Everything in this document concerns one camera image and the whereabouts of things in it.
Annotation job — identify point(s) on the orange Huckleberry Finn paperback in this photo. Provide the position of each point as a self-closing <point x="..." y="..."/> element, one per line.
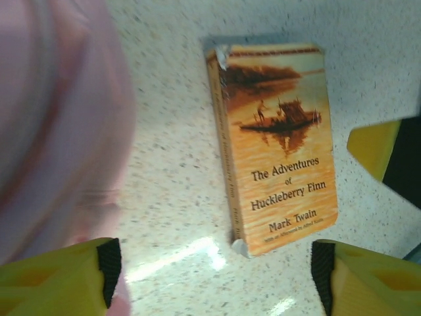
<point x="283" y="148"/>

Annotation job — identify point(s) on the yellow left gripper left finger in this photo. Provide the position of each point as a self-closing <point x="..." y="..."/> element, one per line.
<point x="49" y="286"/>

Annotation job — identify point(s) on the pink school backpack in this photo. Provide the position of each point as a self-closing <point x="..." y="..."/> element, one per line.
<point x="56" y="131"/>

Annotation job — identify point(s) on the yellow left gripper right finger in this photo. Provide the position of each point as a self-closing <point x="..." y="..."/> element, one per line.
<point x="371" y="286"/>

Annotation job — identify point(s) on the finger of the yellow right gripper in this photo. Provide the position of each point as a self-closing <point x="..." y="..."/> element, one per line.
<point x="378" y="145"/>

